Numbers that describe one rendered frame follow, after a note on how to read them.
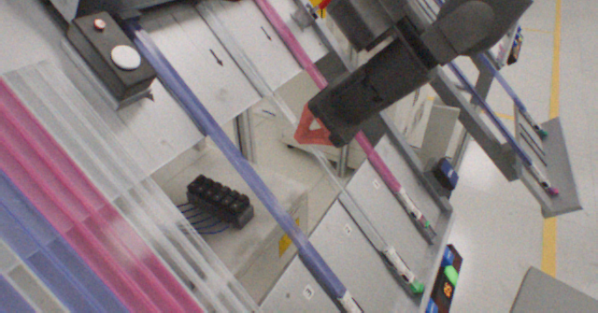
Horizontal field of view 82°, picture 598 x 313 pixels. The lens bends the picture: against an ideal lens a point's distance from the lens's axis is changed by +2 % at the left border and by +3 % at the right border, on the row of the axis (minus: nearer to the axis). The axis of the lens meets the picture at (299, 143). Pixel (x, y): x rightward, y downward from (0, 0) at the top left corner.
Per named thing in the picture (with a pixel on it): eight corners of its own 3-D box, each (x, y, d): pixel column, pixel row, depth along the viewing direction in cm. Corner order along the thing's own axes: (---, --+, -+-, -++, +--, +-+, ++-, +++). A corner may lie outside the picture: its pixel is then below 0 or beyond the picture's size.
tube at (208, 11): (415, 285, 53) (421, 285, 52) (413, 292, 52) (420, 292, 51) (207, 9, 47) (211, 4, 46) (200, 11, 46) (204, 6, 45)
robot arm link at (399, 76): (439, 81, 32) (451, 63, 36) (396, 21, 32) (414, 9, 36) (382, 115, 37) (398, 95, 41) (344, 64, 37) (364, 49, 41)
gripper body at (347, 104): (302, 107, 39) (348, 72, 34) (338, 77, 47) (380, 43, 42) (336, 150, 40) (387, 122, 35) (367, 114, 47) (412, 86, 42)
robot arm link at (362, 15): (505, 27, 28) (495, 19, 35) (421, -93, 27) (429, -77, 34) (381, 107, 34) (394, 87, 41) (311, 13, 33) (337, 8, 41)
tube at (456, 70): (549, 192, 70) (555, 190, 69) (549, 195, 69) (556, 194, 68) (393, -8, 63) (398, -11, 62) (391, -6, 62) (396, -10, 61)
